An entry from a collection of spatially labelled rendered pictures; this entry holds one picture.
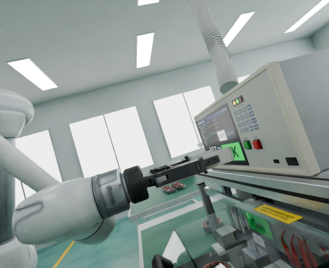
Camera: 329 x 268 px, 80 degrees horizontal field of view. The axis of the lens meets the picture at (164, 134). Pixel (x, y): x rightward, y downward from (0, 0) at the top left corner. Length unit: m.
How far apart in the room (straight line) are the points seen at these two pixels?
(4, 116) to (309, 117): 0.87
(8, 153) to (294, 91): 0.65
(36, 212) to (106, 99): 5.05
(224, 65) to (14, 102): 1.54
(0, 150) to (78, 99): 4.95
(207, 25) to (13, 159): 1.94
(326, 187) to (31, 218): 0.46
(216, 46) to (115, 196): 1.79
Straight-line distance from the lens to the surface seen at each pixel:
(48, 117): 5.64
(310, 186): 0.38
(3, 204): 0.93
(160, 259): 0.39
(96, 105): 5.41
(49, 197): 0.43
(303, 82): 0.43
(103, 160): 5.17
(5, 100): 0.88
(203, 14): 2.26
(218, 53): 1.98
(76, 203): 0.40
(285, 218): 0.40
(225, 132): 0.58
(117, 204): 0.40
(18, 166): 0.63
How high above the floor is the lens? 1.23
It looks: 5 degrees up
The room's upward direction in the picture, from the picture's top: 18 degrees counter-clockwise
